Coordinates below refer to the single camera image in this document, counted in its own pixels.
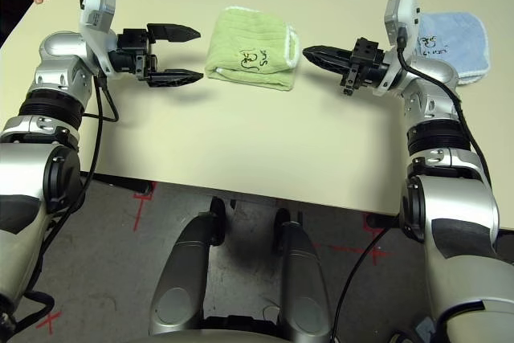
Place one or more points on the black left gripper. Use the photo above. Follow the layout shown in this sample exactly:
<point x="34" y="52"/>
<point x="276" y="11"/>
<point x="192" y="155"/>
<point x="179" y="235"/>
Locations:
<point x="132" y="54"/>

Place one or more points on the grey power adapter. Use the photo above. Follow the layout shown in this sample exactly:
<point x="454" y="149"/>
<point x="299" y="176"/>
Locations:
<point x="426" y="327"/>

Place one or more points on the folded blue towel with embroidery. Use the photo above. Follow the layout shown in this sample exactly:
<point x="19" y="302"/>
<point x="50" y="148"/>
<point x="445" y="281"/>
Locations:
<point x="462" y="37"/>

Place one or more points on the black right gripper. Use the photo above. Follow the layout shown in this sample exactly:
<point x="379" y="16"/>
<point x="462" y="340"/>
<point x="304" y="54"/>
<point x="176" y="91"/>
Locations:
<point x="367" y="66"/>

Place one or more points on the green towel with white trim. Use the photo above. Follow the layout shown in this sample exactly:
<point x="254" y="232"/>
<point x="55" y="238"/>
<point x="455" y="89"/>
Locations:
<point x="245" y="46"/>

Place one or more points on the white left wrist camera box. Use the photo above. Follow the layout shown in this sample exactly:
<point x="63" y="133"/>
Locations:
<point x="96" y="9"/>

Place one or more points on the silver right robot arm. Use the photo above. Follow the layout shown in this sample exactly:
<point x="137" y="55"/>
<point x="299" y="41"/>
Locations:
<point x="454" y="198"/>

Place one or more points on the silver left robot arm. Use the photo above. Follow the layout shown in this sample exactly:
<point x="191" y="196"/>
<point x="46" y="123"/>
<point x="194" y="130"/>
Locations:
<point x="36" y="150"/>

